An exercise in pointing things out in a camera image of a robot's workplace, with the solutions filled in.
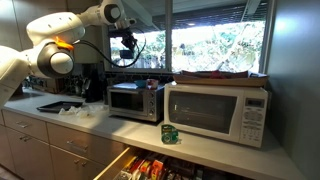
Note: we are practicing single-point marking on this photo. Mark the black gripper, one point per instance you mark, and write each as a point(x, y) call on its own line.
point(128, 39)

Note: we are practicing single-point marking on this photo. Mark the blue mug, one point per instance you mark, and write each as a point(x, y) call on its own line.
point(141, 83)

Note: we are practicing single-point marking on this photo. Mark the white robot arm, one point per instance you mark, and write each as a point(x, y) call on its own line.
point(53, 37)

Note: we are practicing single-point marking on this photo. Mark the red white item on oven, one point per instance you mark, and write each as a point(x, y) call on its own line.
point(152, 84)

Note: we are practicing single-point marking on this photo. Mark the gray toaster oven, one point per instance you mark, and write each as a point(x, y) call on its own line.
point(128, 100)

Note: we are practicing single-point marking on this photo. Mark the cardboard tray on microwave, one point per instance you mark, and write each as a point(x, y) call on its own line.
point(222, 78)

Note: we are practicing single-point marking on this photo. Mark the black baking tray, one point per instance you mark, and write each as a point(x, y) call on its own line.
point(57, 106)

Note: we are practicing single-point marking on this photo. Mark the black coffee maker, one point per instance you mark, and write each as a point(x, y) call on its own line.
point(91, 88)

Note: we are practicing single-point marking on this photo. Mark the clear plastic wrapper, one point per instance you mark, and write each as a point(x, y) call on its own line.
point(82, 112)

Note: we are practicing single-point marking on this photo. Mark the open drawer with clutter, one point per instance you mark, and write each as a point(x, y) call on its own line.
point(140, 164)

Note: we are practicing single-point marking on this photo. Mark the white microwave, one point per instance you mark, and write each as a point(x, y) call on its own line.
point(235, 114)

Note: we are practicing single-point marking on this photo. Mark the wooden drawer cabinet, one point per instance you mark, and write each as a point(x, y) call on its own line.
point(45, 151)

